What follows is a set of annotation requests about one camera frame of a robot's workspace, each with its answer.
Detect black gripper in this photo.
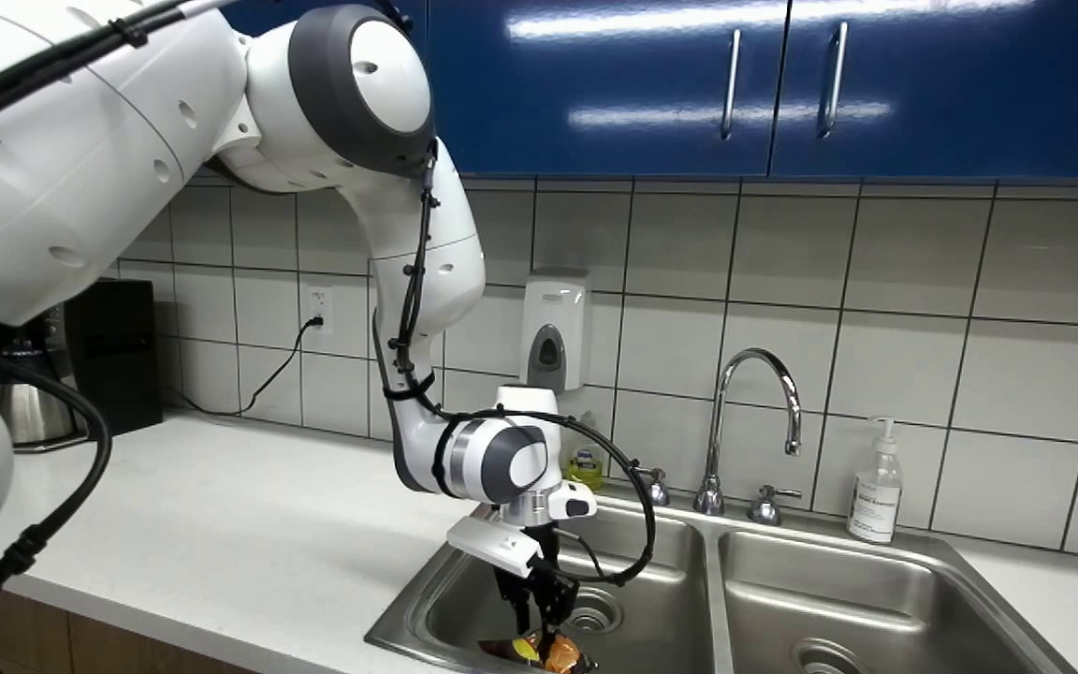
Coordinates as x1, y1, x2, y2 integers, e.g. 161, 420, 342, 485
495, 522, 580, 650

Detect black chips packet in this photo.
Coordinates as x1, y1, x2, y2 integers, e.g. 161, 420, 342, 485
484, 633, 589, 674

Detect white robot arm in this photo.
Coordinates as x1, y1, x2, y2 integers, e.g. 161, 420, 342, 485
0, 0, 591, 648

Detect stainless steel double sink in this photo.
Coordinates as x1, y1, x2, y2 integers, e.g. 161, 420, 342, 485
363, 495, 1078, 674

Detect green dish soap bottle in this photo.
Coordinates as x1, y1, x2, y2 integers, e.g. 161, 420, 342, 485
561, 414, 605, 491

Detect chrome gooseneck faucet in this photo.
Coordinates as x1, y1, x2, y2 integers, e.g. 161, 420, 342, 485
625, 349, 810, 519

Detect clear hand soap bottle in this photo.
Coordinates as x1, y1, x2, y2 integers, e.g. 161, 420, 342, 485
846, 423, 902, 542

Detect black appliance on counter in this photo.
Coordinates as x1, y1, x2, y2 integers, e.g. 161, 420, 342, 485
63, 279, 161, 430

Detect blue upper cabinets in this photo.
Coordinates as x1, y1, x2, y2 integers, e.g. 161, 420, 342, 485
227, 0, 1078, 182

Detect steel kettle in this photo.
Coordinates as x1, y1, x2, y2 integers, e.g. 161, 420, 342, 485
0, 318, 77, 447

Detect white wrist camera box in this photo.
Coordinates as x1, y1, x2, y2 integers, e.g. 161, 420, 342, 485
445, 516, 541, 581

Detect white wall soap dispenser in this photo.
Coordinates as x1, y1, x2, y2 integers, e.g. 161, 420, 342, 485
520, 278, 589, 394

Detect black power cable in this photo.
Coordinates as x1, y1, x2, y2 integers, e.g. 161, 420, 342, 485
169, 313, 328, 420

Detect white wall outlet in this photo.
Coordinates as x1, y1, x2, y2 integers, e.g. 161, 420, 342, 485
300, 289, 332, 333

